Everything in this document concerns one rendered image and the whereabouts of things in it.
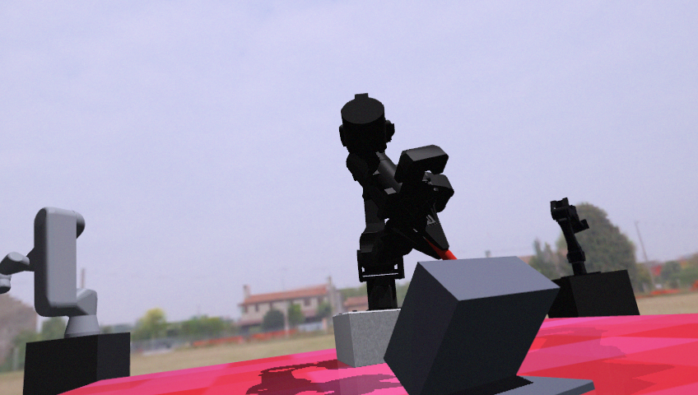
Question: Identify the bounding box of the dark red peg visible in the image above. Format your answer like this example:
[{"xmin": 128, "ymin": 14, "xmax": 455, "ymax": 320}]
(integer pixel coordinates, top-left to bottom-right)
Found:
[{"xmin": 423, "ymin": 236, "xmax": 457, "ymax": 260}]

